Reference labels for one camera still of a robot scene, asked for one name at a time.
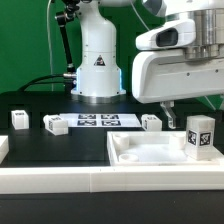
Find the white square table top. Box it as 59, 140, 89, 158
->
107, 131, 224, 166

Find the white U-shaped obstacle fence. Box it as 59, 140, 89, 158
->
0, 133, 224, 195

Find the grey thin cable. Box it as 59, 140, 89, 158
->
45, 0, 56, 92
203, 94, 224, 113

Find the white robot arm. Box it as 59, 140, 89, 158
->
65, 0, 224, 129

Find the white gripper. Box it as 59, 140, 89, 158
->
132, 19, 224, 129

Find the grey thin cable left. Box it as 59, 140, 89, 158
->
45, 0, 56, 92

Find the grey thin cable right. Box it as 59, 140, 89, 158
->
203, 94, 224, 113

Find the black cable bundle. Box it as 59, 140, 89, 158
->
17, 73, 78, 93

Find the white sheet with tag markers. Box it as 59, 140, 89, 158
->
60, 113, 141, 127

